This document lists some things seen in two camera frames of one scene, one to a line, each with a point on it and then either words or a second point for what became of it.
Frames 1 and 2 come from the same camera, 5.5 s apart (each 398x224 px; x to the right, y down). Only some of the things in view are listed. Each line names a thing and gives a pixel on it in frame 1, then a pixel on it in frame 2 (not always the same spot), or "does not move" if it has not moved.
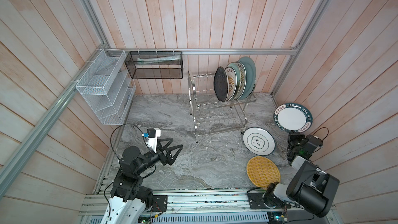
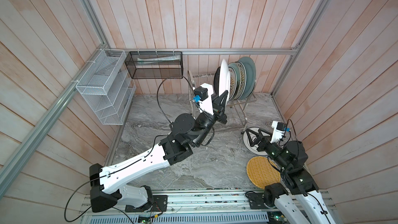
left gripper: x=162 y=157 to x=218 y=108
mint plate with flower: x=237 y=69 does not move
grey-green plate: x=251 y=73 does not move
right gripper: x=296 y=136 to x=259 y=136
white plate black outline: x=258 y=141 does not move
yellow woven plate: x=262 y=171 does not move
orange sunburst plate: x=232 y=83 does not move
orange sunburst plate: x=243 y=80 does not move
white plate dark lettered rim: x=293 y=117 to x=224 y=83
